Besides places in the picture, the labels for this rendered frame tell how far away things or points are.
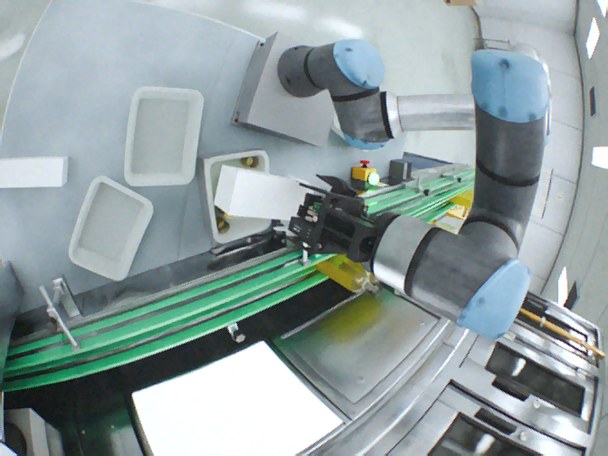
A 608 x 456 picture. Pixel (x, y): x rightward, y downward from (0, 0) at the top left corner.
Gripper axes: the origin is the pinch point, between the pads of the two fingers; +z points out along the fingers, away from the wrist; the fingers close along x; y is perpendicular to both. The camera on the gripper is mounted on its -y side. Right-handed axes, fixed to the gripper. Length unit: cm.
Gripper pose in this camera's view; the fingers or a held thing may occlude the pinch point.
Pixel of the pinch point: (295, 200)
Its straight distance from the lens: 42.5
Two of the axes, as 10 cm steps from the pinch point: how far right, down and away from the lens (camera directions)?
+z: -6.2, -3.3, 7.1
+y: -7.4, -0.6, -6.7
